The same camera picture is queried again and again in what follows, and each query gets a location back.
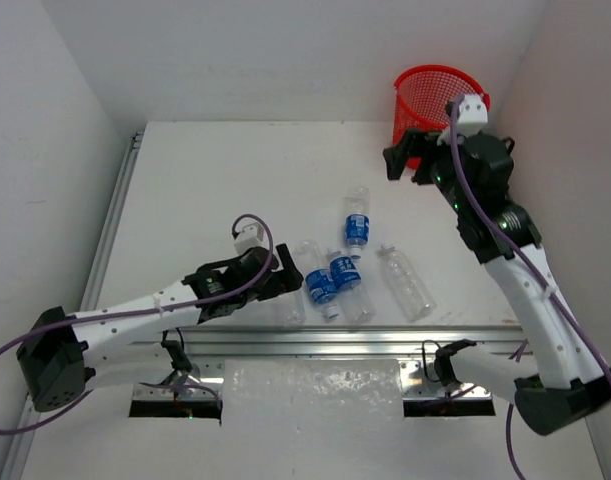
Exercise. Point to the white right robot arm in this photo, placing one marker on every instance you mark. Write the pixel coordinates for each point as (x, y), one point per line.
(562, 382)

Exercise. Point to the blue label bottle Chinese text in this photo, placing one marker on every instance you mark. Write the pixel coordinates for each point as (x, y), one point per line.
(352, 295)

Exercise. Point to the translucent plastic sheet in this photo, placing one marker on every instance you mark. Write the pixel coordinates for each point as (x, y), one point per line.
(298, 390)

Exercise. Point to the blue label bottle inverted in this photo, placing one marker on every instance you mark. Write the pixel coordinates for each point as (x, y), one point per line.
(317, 277)

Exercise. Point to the aluminium table left rail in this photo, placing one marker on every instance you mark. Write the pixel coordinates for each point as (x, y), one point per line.
(21, 444)

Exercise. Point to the blue label bottle far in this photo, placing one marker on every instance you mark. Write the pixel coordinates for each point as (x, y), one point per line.
(356, 229)

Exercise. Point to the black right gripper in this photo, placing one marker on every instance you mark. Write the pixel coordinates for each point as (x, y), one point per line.
(413, 143)

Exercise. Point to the aluminium table front rail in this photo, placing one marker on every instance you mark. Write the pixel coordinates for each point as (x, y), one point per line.
(343, 343)

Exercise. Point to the clear slim bottle white cap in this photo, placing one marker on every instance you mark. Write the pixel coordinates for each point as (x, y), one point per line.
(294, 311)

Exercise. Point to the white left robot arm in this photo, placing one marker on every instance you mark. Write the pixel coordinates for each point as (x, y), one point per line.
(63, 356)

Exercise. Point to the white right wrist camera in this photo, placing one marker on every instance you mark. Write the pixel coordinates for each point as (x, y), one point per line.
(471, 118)

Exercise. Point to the aluminium table right rail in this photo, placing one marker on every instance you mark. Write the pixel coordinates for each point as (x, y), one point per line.
(514, 240)

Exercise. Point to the aluminium table rail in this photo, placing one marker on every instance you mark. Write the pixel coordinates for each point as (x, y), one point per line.
(21, 444)
(514, 240)
(343, 343)

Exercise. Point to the clear unlabelled bottle white cap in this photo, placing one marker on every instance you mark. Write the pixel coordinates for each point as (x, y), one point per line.
(405, 284)

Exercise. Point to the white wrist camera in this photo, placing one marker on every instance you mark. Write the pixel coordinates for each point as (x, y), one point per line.
(250, 236)
(471, 118)

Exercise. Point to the red mesh plastic bin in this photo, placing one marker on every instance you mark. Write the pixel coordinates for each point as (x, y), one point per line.
(423, 98)

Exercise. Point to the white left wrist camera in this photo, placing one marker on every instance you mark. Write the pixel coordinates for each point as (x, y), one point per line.
(250, 236)

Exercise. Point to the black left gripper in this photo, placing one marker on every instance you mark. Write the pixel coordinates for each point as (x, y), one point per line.
(276, 275)

